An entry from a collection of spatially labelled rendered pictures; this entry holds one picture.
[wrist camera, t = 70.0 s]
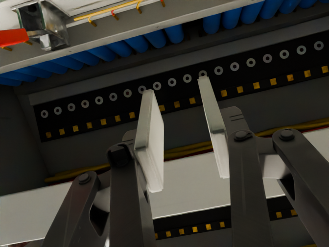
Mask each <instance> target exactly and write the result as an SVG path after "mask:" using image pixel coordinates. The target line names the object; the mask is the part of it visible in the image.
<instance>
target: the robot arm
mask: <svg viewBox="0 0 329 247"><path fill-rule="evenodd" d="M197 80H198V85H199V89H200V94H201V98H202V102H203V107H204V111H205V115H206V119H207V124H208V128H209V132H210V136H211V141H212V146H213V150H214V154H215V158H216V162H217V166H218V170H219V174H220V177H222V178H223V179H224V178H230V200H231V224H232V247H275V246H274V241H273V235H272V229H271V223H270V218H269V212H268V207H267V201H266V195H265V190H264V184H263V179H262V178H275V179H276V180H277V182H278V184H279V185H280V187H281V189H282V190H283V192H284V193H285V195H286V197H287V198H288V200H289V202H290V203H291V205H292V206H293V208H294V210H295V211H296V213H297V214H298V216H299V218H300V219H301V221H302V223H303V224H304V226H305V227H306V229H307V231H308V232H309V234H310V235H311V237H312V239H313V240H314V242H315V243H316V245H317V247H329V162H328V161H327V160H326V159H325V158H324V157H323V156H322V154H321V153H320V152H319V151H318V150H317V149H316V148H315V147H314V146H313V145H312V144H311V143H310V142H309V140H308V139H307V138H306V137H305V136H304V135H303V134H302V133H301V132H300V131H298V130H296V129H292V128H284V129H280V130H277V131H276V132H274V133H273V135H272V138H263V137H258V136H255V134H254V133H253V132H252V131H250V129H249V127H248V125H247V123H246V121H245V119H244V117H243V114H242V112H241V110H240V109H239V108H237V107H236V106H232V107H228V108H223V109H219V107H218V104H217V101H216V98H215V95H214V92H213V89H212V86H211V83H210V80H209V77H207V76H206V75H205V76H201V77H199V79H197ZM105 155H106V157H107V159H108V162H109V164H110V166H111V169H110V170H109V171H107V172H105V173H103V174H100V175H97V174H96V172H94V171H87V172H83V173H81V174H80V175H79V176H77V177H76V178H75V179H74V181H73V182H72V184H71V186H70V188H69V190H68V192H67V194H66V196H65V198H64V200H63V202H62V204H61V206H60V208H59V210H58V212H57V214H56V216H55V218H54V220H53V222H52V224H51V226H50V228H49V230H48V232H47V234H46V236H45V238H44V240H43V242H42V244H41V246H40V247H104V246H105V243H106V239H107V236H108V233H109V230H110V233H109V247H157V245H156V239H155V232H154V225H153V219H152V212H151V206H150V199H149V194H148V191H147V189H146V185H147V186H148V189H149V191H150V192H152V193H154V192H159V191H162V189H163V184H164V122H163V119H162V116H161V113H160V110H159V107H158V103H157V100H156V97H155V94H154V90H151V89H149V90H145V91H144V92H143V94H142V100H141V108H140V114H139V121H138V127H137V129H134V130H130V131H127V132H126V133H125V134H124V136H123V138H122V143H118V144H115V145H113V146H111V147H110V148H108V149H107V151H106V153H105Z"/></svg>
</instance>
